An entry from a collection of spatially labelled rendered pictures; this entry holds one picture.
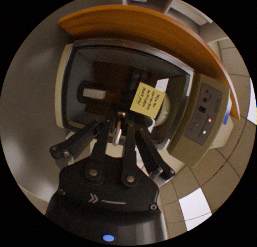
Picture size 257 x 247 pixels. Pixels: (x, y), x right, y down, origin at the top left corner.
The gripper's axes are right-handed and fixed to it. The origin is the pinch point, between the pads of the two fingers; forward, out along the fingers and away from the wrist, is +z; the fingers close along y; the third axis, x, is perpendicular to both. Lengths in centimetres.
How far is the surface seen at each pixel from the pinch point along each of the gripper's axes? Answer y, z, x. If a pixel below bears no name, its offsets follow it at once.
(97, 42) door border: -11.5, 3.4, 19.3
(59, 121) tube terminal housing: -23.6, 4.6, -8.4
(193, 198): 144, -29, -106
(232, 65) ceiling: 145, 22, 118
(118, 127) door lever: 0.0, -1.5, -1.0
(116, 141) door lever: 0.2, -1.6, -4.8
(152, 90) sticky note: 6.3, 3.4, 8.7
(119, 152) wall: 8, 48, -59
